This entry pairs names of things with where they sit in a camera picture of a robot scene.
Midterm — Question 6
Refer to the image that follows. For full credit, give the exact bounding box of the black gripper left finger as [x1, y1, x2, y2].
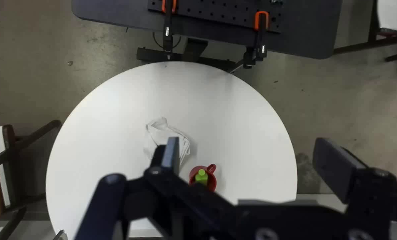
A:
[76, 136, 236, 240]

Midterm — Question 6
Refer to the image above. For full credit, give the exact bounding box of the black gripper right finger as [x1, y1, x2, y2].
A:
[312, 137, 397, 240]

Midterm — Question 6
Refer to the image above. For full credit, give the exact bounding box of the clear plastic cup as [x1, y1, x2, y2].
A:
[144, 117, 193, 165]

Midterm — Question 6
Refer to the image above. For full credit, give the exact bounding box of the green ball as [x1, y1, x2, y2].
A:
[195, 168, 209, 185]

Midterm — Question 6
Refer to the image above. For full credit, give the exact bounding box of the red cup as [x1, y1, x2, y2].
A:
[188, 163, 219, 193]

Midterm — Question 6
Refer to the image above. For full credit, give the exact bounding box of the black metal stand base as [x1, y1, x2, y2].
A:
[136, 37, 239, 73]

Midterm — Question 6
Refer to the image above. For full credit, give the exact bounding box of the dark perforated robot table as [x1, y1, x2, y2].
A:
[71, 0, 344, 60]

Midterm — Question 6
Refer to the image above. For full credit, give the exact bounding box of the wooden chair with white panels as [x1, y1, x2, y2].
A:
[0, 119, 63, 224]

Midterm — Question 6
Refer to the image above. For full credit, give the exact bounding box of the orange handled clamp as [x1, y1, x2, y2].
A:
[241, 9, 272, 71]
[160, 0, 180, 61]

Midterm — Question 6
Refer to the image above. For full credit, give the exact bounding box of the black frame chair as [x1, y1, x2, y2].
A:
[333, 0, 397, 64]

